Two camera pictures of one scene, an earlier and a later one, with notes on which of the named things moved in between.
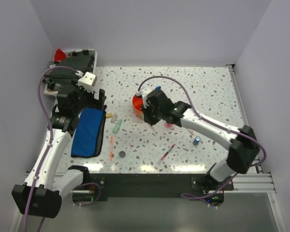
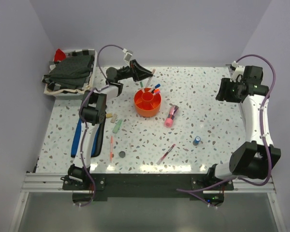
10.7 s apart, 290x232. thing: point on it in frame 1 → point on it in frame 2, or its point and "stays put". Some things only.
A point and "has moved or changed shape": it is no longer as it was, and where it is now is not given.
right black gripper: (148, 119) → (223, 94)
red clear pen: (161, 160) stays put
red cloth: (59, 55) stays put
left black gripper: (95, 103) → (137, 75)
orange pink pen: (111, 149) stays put
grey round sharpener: (122, 154) stays put
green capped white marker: (142, 117) has moved or changed shape
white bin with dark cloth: (82, 60) stays put
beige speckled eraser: (113, 118) stays put
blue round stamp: (196, 140) stays put
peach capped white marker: (192, 132) → (148, 83)
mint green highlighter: (117, 126) stays put
